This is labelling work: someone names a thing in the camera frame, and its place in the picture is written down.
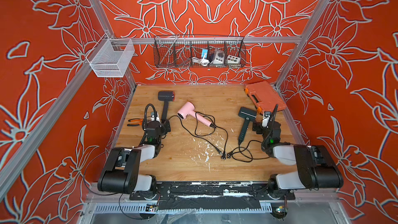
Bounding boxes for dark green hair dryer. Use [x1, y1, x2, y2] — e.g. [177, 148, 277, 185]
[238, 107, 257, 146]

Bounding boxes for green dryer black cord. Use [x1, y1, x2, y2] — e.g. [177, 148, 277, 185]
[226, 139, 271, 163]

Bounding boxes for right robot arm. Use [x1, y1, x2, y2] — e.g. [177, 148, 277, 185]
[253, 104, 344, 200]

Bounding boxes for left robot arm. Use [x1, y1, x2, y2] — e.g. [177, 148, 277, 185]
[97, 102, 171, 198]

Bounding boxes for black hair dryer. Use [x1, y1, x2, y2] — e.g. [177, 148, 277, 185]
[158, 91, 175, 123]

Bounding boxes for pink hair dryer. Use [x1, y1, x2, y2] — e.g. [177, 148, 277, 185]
[177, 102, 215, 128]

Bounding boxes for orange tool case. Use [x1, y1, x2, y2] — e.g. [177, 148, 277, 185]
[244, 82, 287, 115]

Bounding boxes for clear plastic bin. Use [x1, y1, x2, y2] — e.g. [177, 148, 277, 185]
[87, 39, 135, 78]

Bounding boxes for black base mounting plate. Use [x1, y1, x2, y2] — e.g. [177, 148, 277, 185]
[129, 181, 295, 213]

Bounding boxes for white socket cube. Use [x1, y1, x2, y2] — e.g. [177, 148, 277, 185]
[227, 55, 241, 67]

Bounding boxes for white power adapter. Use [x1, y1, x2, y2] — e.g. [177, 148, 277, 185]
[210, 49, 225, 65]

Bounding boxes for blue small box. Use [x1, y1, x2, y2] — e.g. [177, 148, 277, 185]
[201, 49, 208, 59]

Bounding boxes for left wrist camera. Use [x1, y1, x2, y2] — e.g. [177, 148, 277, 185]
[150, 112, 161, 122]

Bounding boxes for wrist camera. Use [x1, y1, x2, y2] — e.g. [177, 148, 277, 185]
[261, 112, 272, 128]
[150, 112, 161, 122]

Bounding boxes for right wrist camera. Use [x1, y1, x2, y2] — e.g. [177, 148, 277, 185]
[261, 112, 272, 128]

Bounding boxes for orange handled pliers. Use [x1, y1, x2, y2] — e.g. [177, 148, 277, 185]
[127, 118, 143, 127]

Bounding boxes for pink dryer black cord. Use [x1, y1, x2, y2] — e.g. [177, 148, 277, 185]
[179, 111, 229, 160]

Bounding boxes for white coiled cable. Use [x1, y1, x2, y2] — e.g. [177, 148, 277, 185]
[191, 56, 209, 66]

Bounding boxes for black wire wall basket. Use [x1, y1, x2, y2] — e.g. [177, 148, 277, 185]
[153, 34, 247, 68]

